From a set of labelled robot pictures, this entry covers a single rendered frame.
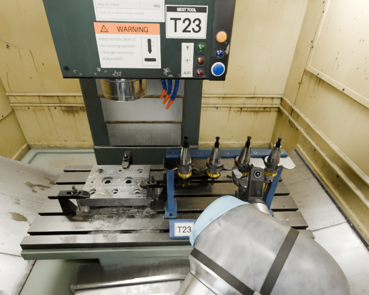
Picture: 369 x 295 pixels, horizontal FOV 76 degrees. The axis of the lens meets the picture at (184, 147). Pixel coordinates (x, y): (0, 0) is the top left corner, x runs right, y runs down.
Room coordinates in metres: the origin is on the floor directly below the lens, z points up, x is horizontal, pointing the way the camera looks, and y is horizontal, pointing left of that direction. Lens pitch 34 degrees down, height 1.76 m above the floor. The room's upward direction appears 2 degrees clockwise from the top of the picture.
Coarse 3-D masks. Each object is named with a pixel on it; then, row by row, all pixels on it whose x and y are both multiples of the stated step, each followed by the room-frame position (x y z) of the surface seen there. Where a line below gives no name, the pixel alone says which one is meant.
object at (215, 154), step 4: (216, 148) 0.69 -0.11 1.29; (212, 152) 0.69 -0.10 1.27; (216, 152) 0.68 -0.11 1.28; (220, 152) 0.69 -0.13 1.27; (212, 156) 0.69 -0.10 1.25; (216, 156) 0.68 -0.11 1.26; (220, 156) 0.69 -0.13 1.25; (212, 160) 0.68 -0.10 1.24; (216, 160) 0.68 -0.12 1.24; (220, 160) 0.69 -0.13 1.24; (216, 164) 0.68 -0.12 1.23
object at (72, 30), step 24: (48, 0) 0.62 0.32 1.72; (72, 0) 0.63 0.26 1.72; (168, 0) 0.64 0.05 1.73; (192, 0) 0.64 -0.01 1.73; (72, 24) 0.63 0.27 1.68; (72, 48) 0.62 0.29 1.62; (96, 48) 0.63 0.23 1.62; (168, 48) 0.64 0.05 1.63; (72, 72) 0.62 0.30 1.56; (96, 72) 0.63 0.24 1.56; (120, 72) 0.63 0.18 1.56; (144, 72) 0.64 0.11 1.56; (168, 72) 0.64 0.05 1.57
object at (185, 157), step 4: (184, 148) 0.68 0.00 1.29; (188, 148) 0.68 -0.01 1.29; (184, 152) 0.68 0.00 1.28; (188, 152) 0.68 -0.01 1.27; (180, 156) 0.68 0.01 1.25; (184, 156) 0.67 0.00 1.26; (188, 156) 0.68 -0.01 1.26; (180, 160) 0.68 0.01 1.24; (184, 160) 0.67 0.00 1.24; (188, 160) 0.68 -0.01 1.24; (184, 164) 0.67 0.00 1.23; (188, 164) 0.67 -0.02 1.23
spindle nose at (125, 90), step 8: (104, 80) 0.77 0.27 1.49; (112, 80) 0.76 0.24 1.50; (120, 80) 0.75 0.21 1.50; (128, 80) 0.76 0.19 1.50; (136, 80) 0.78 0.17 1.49; (144, 80) 0.81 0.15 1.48; (104, 88) 0.77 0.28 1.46; (112, 88) 0.76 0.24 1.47; (120, 88) 0.75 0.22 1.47; (128, 88) 0.76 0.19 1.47; (136, 88) 0.78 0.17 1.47; (144, 88) 0.81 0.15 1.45; (104, 96) 0.79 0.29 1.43; (112, 96) 0.76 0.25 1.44; (120, 96) 0.75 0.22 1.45; (128, 96) 0.76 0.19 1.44; (136, 96) 0.78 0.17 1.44
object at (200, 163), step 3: (195, 159) 0.72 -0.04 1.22; (198, 159) 0.72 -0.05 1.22; (201, 159) 0.72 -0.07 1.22; (204, 159) 0.72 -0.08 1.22; (195, 162) 0.70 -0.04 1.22; (198, 162) 0.70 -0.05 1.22; (201, 162) 0.70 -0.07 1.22; (204, 162) 0.70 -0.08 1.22; (195, 165) 0.68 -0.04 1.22; (198, 165) 0.68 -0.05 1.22; (201, 165) 0.68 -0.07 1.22; (204, 165) 0.68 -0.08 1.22; (195, 168) 0.67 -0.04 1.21; (198, 168) 0.67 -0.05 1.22; (201, 168) 0.67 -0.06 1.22; (204, 168) 0.67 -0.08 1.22; (207, 168) 0.67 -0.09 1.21
